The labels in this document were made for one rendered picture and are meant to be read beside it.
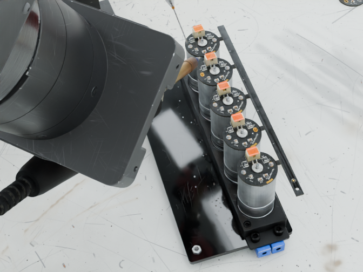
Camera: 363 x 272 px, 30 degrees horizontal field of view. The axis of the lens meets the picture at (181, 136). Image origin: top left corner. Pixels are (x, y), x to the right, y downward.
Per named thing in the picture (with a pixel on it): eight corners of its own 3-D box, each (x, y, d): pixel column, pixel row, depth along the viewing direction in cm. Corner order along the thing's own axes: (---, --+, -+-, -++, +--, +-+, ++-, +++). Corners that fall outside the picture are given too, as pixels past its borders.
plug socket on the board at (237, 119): (234, 131, 44) (234, 124, 43) (230, 121, 44) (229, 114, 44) (246, 127, 44) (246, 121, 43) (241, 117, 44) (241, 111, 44)
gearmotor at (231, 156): (230, 194, 47) (230, 152, 42) (219, 165, 48) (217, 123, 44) (264, 184, 47) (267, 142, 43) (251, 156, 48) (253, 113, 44)
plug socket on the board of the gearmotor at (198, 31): (195, 41, 48) (195, 34, 48) (192, 33, 49) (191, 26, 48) (206, 38, 48) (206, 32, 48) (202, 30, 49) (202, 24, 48)
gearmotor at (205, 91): (205, 132, 50) (203, 87, 46) (195, 107, 51) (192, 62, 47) (237, 123, 50) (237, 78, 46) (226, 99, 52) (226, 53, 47)
